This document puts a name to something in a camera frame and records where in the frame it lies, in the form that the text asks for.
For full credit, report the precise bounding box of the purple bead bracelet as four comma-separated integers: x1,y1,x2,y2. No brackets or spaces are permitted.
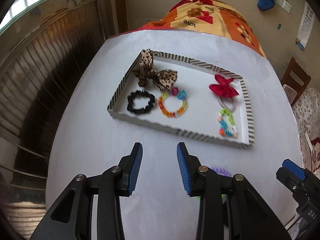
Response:
209,165,230,178

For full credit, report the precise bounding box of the striped white jewelry tray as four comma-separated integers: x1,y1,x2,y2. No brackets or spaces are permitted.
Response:
107,51,254,148

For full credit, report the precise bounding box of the floral fabric pile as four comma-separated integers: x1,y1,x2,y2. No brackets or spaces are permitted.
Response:
292,88,319,177

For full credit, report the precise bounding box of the pink braided hair band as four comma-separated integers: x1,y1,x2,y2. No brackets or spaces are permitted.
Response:
217,96,236,113

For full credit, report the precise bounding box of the black scrunchie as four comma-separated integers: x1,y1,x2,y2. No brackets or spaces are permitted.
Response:
127,90,156,115

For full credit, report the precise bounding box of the red satin bow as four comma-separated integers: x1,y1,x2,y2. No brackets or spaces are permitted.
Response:
209,74,239,98

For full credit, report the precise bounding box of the leopard print bow scrunchie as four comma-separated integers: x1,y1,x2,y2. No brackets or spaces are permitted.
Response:
132,49,177,91

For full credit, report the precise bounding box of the wooden chair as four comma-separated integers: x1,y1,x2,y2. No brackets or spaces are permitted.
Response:
281,57,311,106

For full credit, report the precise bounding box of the wooden slatted door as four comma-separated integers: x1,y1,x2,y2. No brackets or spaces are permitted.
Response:
1,0,112,239

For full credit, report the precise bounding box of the orange love print blanket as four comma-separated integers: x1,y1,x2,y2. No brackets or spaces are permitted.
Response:
125,0,266,57

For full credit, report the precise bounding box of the colourful plastic bead bracelet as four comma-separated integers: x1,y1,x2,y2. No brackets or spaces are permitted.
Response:
216,108,239,138

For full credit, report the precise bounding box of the rainbow bead bracelet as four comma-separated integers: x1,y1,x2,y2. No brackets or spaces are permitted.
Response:
158,87,189,119

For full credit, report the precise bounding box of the wall calendar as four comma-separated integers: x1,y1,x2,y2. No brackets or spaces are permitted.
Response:
296,2,315,50

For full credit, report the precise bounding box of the white wall switch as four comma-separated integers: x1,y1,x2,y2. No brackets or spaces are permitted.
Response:
276,0,292,14

